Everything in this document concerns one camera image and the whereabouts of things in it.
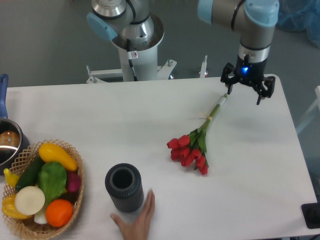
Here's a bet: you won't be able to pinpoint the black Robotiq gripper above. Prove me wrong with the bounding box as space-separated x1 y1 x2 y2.
220 48 276 105

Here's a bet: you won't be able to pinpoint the red tulip bouquet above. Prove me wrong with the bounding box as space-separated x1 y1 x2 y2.
166 94 228 176

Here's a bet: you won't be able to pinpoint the dark grey ribbed vase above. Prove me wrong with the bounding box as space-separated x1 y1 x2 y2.
104 163 144 213

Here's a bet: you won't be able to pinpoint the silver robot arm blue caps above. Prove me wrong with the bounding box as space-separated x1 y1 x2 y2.
86 0 280 100

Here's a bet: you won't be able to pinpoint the bare human hand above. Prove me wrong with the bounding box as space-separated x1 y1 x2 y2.
110 189 156 240

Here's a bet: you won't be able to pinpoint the blue plastic bag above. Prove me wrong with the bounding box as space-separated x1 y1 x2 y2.
276 0 320 47

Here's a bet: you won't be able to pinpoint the black device at table edge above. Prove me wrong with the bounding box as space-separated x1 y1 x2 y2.
301 202 320 229

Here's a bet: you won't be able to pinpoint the purple red onion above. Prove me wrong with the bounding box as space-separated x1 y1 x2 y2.
65 172 82 193

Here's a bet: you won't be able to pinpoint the yellow squash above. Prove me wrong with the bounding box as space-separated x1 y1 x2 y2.
38 142 78 172

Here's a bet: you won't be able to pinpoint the green lettuce leaf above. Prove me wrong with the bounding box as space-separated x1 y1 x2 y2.
37 161 67 208

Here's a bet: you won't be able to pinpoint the woven wicker basket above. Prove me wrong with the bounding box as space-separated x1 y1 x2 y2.
2 139 85 240

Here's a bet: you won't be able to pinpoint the orange fruit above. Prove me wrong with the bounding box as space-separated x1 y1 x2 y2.
45 199 73 228

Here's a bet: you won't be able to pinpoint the dark green cucumber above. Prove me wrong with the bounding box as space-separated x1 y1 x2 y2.
14 155 45 192

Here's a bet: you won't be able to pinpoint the white round onion half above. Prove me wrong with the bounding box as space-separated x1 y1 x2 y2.
14 186 45 216

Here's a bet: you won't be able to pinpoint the yellow bell pepper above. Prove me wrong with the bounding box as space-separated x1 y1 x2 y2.
1 194 32 220

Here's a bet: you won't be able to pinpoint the white frame at right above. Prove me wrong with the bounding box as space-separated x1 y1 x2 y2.
295 85 320 135

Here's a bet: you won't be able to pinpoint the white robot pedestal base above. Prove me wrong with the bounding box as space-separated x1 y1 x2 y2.
85 34 208 84

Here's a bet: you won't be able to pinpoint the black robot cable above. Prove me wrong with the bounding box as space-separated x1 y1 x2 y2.
125 38 138 82

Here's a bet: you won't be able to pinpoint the blue handled saucepan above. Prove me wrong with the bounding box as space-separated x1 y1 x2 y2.
0 73 30 176

